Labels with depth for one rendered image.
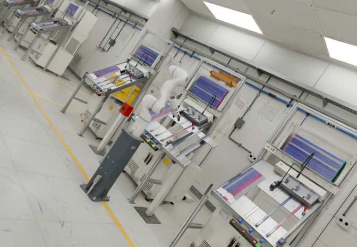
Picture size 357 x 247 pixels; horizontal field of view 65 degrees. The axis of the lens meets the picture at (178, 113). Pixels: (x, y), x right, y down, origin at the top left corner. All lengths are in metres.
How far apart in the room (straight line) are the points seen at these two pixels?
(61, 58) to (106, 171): 4.88
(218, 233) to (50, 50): 5.62
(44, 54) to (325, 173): 6.14
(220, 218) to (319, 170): 1.03
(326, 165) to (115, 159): 1.94
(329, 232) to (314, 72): 2.31
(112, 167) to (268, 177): 1.50
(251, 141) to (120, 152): 2.61
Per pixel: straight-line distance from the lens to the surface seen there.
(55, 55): 7.30
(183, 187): 3.84
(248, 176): 2.87
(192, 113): 3.46
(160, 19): 6.54
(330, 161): 2.90
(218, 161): 4.95
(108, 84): 4.36
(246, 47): 5.59
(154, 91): 4.62
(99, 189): 2.88
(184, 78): 2.76
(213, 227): 3.02
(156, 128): 3.36
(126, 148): 2.73
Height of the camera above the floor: 1.27
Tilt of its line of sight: 3 degrees down
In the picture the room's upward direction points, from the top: 34 degrees clockwise
